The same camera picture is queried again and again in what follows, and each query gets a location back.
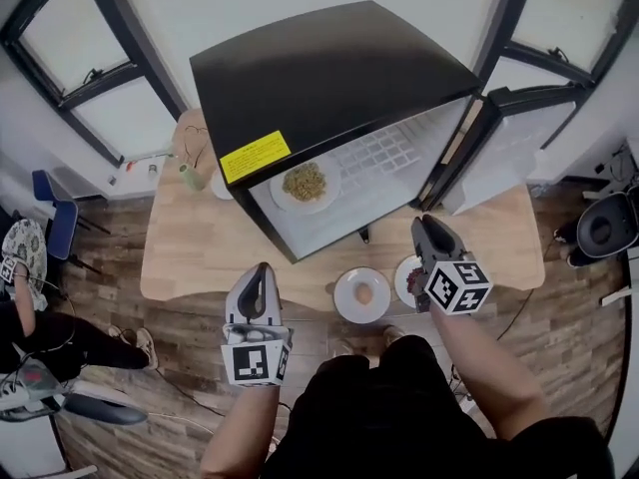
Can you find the person's right forearm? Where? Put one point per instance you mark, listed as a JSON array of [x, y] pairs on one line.
[[489, 377]]

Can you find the blue chair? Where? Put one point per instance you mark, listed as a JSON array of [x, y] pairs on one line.
[[65, 217]]

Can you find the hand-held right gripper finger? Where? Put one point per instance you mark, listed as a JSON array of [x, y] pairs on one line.
[[419, 242], [447, 242]]

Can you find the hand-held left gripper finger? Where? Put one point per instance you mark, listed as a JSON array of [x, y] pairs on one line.
[[272, 302], [233, 300]]

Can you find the white plate with red beans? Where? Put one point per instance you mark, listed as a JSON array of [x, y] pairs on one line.
[[402, 292]]

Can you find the small empty white plate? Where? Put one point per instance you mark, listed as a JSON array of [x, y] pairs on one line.
[[222, 187]]

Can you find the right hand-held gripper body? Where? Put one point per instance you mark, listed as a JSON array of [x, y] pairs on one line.
[[459, 287]]

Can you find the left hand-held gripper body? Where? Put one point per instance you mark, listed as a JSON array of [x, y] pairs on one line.
[[254, 362]]

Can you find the person's right shoe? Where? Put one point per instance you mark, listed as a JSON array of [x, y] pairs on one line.
[[393, 335]]

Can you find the black mini fridge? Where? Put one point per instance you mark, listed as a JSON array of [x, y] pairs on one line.
[[324, 78]]

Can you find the white plate with yellow grains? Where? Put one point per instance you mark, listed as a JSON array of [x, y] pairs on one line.
[[329, 197]]

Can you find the person's left forearm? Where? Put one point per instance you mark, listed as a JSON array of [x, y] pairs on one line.
[[239, 432]]

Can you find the floral cushion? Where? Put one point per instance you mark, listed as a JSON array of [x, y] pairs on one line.
[[27, 252]]

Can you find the pale green cup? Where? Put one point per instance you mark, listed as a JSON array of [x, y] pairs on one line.
[[192, 177]]

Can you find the person's shoe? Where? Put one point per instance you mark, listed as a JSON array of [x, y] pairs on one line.
[[393, 335], [343, 348]]

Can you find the black framed window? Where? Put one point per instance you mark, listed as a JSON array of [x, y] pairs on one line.
[[75, 43], [559, 18]]

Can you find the white plate with egg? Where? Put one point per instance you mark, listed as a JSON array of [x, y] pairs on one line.
[[347, 307]]

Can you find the brown egg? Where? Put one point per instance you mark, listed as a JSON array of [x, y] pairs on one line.
[[364, 293]]

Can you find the pile of red beans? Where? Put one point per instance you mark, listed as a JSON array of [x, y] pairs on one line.
[[413, 280]]

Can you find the person's left shoe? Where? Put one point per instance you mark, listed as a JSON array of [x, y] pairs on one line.
[[343, 348]]

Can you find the white desk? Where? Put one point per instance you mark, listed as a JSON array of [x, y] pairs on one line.
[[619, 295]]

